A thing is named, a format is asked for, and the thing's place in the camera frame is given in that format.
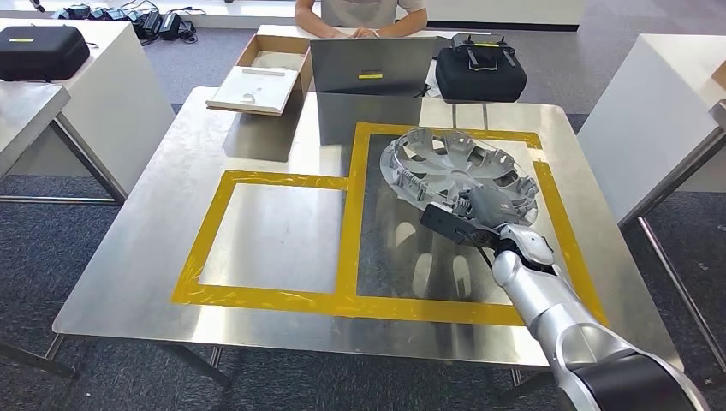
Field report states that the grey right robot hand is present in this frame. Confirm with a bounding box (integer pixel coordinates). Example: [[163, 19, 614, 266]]
[[456, 186, 524, 230]]

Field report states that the grey plastic wheel hubcap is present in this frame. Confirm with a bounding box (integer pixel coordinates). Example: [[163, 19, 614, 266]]
[[379, 127, 540, 228]]

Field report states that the steel workbench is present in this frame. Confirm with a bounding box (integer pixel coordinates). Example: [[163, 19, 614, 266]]
[[618, 98, 726, 374], [51, 86, 685, 387], [0, 81, 127, 206]]

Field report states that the person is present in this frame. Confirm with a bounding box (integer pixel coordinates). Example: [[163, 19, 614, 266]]
[[295, 0, 429, 39]]

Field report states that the grey laptop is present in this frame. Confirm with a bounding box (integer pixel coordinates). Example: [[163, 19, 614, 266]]
[[309, 36, 437, 98]]

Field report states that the open cardboard box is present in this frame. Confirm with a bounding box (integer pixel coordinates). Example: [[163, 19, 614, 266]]
[[205, 33, 315, 117]]

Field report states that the white long counter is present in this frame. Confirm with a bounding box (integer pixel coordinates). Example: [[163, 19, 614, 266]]
[[0, 0, 586, 31]]

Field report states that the white foam insert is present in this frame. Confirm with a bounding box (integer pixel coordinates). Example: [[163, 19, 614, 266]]
[[206, 65, 300, 115]]

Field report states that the grey remote controller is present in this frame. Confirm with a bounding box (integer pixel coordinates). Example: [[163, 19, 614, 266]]
[[450, 33, 520, 72]]

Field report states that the black carrying case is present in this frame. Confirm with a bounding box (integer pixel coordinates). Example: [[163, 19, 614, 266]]
[[435, 46, 528, 104], [0, 25, 92, 82]]

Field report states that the yellow tape rectangle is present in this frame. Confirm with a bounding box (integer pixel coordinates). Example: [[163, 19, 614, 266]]
[[334, 122, 610, 329]]

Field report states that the white cabinet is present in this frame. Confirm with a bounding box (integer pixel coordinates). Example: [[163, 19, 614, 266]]
[[0, 18, 176, 198], [577, 33, 726, 226]]

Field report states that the yellow tape strip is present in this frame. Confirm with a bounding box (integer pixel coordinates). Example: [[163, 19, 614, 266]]
[[170, 170, 350, 312]]

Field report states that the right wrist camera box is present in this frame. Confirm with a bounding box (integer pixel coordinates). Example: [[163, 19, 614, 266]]
[[420, 203, 502, 249]]

